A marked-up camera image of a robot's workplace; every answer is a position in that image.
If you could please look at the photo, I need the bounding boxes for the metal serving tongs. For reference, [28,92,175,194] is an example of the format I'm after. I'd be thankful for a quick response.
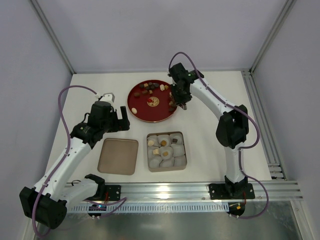
[180,104,187,110]

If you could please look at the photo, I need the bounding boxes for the aluminium side rail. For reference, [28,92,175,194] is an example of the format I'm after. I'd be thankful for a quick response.
[241,69,287,181]

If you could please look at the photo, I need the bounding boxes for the gold tin lid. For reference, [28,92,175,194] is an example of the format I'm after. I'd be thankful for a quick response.
[97,138,139,176]

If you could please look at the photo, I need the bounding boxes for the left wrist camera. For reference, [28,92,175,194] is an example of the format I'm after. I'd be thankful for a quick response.
[97,92,115,104]

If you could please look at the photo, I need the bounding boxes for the aluminium frame post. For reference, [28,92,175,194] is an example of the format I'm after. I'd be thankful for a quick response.
[249,0,297,74]
[28,0,76,75]

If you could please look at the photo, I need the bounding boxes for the aluminium frame post left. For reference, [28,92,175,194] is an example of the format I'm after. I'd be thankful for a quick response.
[28,0,76,75]

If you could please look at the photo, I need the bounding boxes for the slotted cable duct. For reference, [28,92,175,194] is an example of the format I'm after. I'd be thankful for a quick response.
[67,201,229,214]

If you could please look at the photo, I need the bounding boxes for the gold tin box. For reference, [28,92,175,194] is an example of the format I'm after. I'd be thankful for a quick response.
[146,131,188,173]

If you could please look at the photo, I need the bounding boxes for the round red lacquer tray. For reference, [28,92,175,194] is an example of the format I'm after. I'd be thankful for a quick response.
[127,79,177,123]

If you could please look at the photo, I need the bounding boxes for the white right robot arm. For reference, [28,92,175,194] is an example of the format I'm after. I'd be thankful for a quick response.
[168,63,249,199]

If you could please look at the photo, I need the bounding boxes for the beige cube chocolate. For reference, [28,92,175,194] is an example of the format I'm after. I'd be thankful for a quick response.
[152,149,159,155]

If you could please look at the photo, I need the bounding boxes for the aluminium frame post right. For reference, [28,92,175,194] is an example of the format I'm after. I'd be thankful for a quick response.
[249,0,297,74]

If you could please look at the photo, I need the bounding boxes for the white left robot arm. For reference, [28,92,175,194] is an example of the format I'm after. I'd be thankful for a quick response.
[19,100,130,230]

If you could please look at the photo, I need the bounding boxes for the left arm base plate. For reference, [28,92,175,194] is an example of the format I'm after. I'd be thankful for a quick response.
[102,184,122,202]

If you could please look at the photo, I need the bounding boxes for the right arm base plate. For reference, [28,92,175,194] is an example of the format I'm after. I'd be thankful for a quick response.
[208,183,256,200]

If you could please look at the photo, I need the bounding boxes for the aluminium front rail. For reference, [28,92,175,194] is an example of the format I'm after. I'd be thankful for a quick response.
[118,180,303,201]

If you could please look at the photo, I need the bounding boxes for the white oval chocolate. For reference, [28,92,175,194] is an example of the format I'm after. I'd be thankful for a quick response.
[131,108,138,114]

